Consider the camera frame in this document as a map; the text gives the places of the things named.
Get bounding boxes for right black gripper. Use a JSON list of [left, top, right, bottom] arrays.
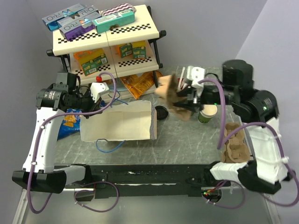
[[172, 83, 237, 112]]

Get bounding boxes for brown pulp cup carrier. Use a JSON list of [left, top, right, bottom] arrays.
[[155, 73, 192, 121]]

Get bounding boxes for paper takeout bag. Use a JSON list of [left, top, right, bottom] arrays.
[[80, 100, 157, 153]]

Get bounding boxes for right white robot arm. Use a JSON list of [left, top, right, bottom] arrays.
[[175, 59, 293, 194]]

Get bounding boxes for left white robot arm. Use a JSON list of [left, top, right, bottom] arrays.
[[12, 72, 109, 194]]

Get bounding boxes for white wrapped straws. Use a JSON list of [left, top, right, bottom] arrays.
[[179, 67, 185, 81]]

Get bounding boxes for blue chip bag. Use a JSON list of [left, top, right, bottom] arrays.
[[57, 109, 81, 140]]

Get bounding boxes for green snack box left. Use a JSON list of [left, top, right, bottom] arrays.
[[81, 54, 108, 76]]

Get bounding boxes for orange snack box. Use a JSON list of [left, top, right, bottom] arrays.
[[73, 49, 105, 65]]

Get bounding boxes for orange snack bag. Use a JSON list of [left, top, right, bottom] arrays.
[[120, 71, 155, 99]]

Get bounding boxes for green snack box right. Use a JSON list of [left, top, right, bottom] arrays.
[[118, 43, 132, 58]]

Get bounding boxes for cream checkered shelf rack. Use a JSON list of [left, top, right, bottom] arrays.
[[46, 5, 167, 101]]

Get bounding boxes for green yellow snack box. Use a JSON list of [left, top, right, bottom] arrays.
[[132, 40, 146, 59]]

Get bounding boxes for purple R.O box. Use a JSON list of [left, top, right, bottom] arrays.
[[59, 18, 95, 41]]

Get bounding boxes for teal box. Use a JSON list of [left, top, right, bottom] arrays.
[[92, 10, 135, 34]]

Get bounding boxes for blue R.O box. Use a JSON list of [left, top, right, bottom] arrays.
[[42, 3, 99, 31]]

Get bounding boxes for wavy striped pouch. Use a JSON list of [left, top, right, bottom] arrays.
[[101, 3, 136, 16]]

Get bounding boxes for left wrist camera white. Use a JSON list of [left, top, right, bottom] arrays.
[[90, 82, 110, 103]]

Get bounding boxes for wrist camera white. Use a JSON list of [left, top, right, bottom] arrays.
[[184, 66, 206, 89], [90, 82, 110, 103]]

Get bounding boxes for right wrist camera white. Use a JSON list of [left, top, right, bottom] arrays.
[[184, 66, 206, 89]]

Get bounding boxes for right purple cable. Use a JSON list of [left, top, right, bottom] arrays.
[[198, 78, 299, 209]]

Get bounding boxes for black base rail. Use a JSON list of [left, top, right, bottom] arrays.
[[67, 164, 219, 199]]

